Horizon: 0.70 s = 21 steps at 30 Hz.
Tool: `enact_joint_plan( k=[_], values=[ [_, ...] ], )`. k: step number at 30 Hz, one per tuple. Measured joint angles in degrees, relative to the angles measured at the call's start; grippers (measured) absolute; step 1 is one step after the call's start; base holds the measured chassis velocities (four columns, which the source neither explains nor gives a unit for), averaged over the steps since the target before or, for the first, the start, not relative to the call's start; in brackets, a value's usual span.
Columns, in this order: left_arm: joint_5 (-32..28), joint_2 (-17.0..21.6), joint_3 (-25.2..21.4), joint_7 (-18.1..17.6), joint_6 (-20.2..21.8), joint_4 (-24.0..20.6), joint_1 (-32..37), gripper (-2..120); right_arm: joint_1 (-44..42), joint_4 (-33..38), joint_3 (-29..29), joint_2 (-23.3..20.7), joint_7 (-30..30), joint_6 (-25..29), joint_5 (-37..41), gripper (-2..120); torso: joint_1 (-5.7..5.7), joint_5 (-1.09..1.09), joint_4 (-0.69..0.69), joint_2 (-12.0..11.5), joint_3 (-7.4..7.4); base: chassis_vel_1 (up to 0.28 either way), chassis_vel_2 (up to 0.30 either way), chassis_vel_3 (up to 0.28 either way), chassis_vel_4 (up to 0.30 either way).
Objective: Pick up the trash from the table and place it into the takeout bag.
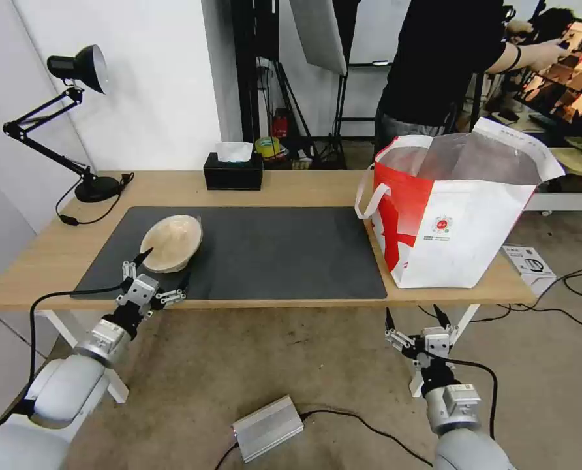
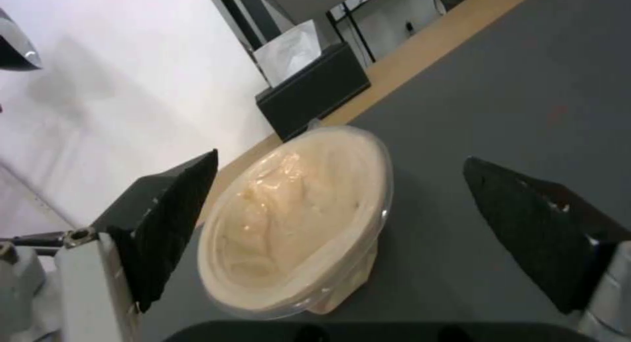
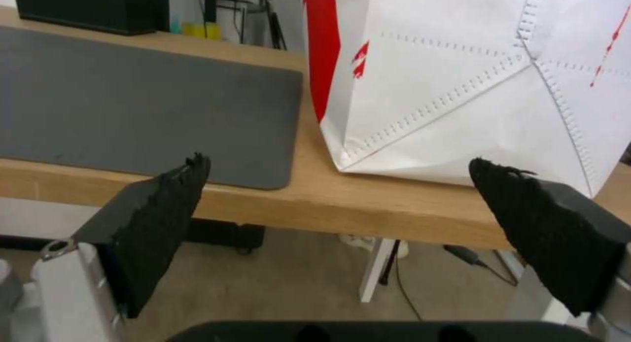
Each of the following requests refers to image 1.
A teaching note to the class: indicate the silver metal power box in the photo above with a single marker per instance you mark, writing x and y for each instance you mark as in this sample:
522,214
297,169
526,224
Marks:
269,428

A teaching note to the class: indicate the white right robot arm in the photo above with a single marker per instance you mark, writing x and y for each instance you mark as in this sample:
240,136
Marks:
462,440

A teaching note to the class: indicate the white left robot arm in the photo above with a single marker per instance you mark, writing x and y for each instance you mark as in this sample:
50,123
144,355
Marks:
61,387

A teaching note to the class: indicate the black desk lamp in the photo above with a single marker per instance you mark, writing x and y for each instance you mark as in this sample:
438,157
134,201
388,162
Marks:
95,188

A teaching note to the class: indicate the white printed carton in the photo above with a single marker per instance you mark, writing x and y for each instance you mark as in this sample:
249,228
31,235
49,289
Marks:
528,269

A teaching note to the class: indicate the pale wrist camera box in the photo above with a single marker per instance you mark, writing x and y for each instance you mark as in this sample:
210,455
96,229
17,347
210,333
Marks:
141,290
437,341

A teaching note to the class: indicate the red container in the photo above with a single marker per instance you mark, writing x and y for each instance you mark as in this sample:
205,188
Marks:
280,127

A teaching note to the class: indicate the black light stand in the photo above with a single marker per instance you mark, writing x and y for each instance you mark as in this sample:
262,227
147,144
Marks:
341,122

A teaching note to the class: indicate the black metal frame post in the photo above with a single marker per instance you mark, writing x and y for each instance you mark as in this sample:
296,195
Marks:
252,73

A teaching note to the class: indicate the person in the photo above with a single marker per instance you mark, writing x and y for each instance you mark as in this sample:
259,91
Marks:
557,19
442,49

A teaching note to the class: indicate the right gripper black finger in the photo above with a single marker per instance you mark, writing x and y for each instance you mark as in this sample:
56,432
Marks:
450,334
399,339

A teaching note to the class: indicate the yellow green tape roll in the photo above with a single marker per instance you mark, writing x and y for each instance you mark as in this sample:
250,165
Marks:
267,147

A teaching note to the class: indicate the white red takeout bag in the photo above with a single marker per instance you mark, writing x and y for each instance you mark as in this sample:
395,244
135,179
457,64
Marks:
457,245

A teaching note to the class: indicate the white tissue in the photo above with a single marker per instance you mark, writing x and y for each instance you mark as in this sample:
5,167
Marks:
233,152

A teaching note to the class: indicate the white photo softbox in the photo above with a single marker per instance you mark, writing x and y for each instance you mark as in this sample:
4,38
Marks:
320,34

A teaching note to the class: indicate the computer monitor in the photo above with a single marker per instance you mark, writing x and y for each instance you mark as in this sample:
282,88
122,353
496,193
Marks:
560,83

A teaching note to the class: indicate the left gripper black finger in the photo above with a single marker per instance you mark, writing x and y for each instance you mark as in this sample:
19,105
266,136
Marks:
128,274
171,296

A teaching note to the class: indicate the beige paper pulp bowl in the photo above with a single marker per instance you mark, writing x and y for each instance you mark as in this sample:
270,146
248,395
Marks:
173,240

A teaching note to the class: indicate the black tissue box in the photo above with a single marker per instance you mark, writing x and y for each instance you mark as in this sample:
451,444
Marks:
232,176

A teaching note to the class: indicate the dark grey desk mat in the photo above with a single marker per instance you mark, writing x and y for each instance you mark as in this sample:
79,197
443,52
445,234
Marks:
271,254

